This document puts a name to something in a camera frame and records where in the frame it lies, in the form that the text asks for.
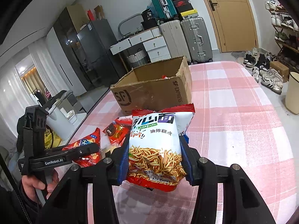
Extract wooden door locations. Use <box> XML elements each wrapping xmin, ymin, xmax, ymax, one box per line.
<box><xmin>204</xmin><ymin>0</ymin><xmax>258</xmax><ymax>52</ymax></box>

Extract stacked shoe boxes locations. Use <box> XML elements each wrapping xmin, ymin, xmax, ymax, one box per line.
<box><xmin>172</xmin><ymin>0</ymin><xmax>199</xmax><ymax>19</ymax></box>

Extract striped laundry basket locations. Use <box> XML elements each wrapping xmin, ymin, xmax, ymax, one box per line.
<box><xmin>127</xmin><ymin>50</ymin><xmax>149</xmax><ymax>68</ymax></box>

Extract red orange cookie snack pack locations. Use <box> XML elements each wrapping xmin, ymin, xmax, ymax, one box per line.
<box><xmin>103</xmin><ymin>116</ymin><xmax>132</xmax><ymax>146</ymax></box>

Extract black glass cabinet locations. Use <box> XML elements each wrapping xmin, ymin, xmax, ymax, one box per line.
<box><xmin>53</xmin><ymin>4</ymin><xmax>95</xmax><ymax>92</ymax></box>

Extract white drawer desk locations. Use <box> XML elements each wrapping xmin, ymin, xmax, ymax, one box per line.
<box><xmin>110</xmin><ymin>26</ymin><xmax>171</xmax><ymax>62</ymax></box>

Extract silver suitcase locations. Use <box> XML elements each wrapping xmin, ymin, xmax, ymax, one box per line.
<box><xmin>181</xmin><ymin>17</ymin><xmax>213</xmax><ymax>63</ymax></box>

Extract shoe rack with shoes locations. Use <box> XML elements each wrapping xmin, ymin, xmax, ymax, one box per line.
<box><xmin>265</xmin><ymin>0</ymin><xmax>298</xmax><ymax>73</ymax></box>

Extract white sneakers on floor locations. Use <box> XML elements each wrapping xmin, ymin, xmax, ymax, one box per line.
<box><xmin>252</xmin><ymin>67</ymin><xmax>283</xmax><ymax>95</ymax></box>

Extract person's left hand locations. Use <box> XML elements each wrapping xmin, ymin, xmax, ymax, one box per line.
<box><xmin>21</xmin><ymin>170</ymin><xmax>59</xmax><ymax>203</ymax></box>

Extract small brown cardboard box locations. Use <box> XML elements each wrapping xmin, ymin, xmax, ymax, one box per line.
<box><xmin>270</xmin><ymin>61</ymin><xmax>289</xmax><ymax>83</ymax></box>

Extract beige suitcase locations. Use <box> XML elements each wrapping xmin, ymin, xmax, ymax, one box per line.
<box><xmin>160</xmin><ymin>20</ymin><xmax>191</xmax><ymax>62</ymax></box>

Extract brown SF cardboard box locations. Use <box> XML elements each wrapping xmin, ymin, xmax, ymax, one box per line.
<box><xmin>110</xmin><ymin>56</ymin><xmax>192</xmax><ymax>115</ymax></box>

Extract red chip bag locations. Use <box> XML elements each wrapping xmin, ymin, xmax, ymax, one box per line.
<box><xmin>62</xmin><ymin>128</ymin><xmax>101</xmax><ymax>167</ymax></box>

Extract cream waste bin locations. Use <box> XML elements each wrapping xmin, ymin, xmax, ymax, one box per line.
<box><xmin>285</xmin><ymin>72</ymin><xmax>299</xmax><ymax>115</ymax></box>

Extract white noodle snack bag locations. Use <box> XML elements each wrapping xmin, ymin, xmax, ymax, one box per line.
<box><xmin>126</xmin><ymin>104</ymin><xmax>195</xmax><ymax>192</ymax></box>

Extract dark grey refrigerator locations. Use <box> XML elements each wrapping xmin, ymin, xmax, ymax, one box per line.
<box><xmin>77</xmin><ymin>19</ymin><xmax>127</xmax><ymax>87</ymax></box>

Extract teal suitcase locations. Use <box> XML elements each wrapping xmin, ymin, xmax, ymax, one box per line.
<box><xmin>151</xmin><ymin>0</ymin><xmax>178</xmax><ymax>20</ymax></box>

